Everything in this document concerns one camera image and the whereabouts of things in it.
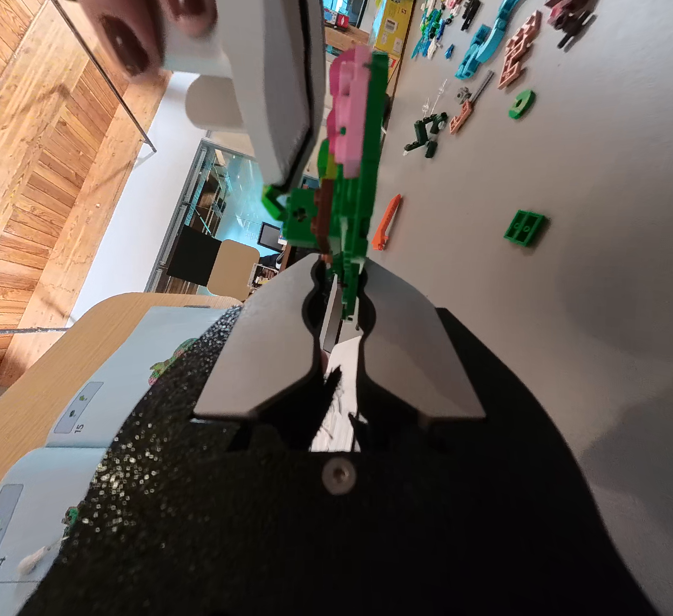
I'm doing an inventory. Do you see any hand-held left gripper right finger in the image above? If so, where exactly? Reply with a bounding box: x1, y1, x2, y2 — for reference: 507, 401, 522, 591
355, 257, 487, 420

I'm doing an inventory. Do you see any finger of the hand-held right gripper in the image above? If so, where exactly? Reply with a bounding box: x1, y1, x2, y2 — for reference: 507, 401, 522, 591
162, 0, 328, 192

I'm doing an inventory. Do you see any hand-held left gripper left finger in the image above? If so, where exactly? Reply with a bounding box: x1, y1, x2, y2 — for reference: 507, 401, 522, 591
192, 252, 325, 420

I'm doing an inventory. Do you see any small bright green lego piece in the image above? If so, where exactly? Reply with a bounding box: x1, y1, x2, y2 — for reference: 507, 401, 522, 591
262, 184, 289, 221

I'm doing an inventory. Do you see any green and pink lego build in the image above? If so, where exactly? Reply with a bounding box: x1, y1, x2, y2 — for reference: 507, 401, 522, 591
284, 45, 391, 320

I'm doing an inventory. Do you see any orange lego brick separator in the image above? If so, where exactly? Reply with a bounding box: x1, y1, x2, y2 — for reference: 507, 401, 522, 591
371, 194, 403, 252

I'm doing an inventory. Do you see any green square lego plate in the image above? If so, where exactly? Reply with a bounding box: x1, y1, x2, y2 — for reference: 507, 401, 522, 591
503, 209, 551, 248

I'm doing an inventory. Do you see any clear small lego piece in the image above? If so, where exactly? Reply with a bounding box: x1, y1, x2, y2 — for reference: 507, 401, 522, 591
420, 79, 453, 120

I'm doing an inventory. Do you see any pile of assorted lego pieces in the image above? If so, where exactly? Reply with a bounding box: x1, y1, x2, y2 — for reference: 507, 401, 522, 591
409, 0, 519, 61

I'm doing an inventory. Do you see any teal lego arch piece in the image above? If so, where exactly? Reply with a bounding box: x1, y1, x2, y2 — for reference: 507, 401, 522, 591
454, 24, 493, 81
489, 0, 533, 57

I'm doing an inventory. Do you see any salmon angled lego plate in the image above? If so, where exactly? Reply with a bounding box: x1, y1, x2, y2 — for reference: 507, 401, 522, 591
449, 101, 474, 136

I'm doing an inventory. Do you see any grey lego axle rod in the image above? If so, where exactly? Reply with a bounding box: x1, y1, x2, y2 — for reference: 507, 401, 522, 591
469, 70, 495, 104

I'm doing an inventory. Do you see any salmon lego plate assembly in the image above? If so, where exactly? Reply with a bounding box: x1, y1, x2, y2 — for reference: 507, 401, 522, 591
497, 11, 543, 90

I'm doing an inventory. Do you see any green round lego disc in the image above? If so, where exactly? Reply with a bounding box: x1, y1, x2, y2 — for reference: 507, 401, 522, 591
507, 89, 537, 120

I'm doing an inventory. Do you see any dark brown lego pin piece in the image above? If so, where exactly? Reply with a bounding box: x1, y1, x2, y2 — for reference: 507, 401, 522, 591
547, 6, 593, 47

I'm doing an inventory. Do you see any beige chair back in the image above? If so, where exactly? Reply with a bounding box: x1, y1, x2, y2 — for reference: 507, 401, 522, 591
207, 238, 261, 302

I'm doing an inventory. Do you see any white instruction booklet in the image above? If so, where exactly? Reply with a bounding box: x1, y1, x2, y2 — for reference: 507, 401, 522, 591
0, 305, 244, 616

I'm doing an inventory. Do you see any yellow cardboard box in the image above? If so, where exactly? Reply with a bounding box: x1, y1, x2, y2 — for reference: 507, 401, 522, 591
372, 0, 419, 57

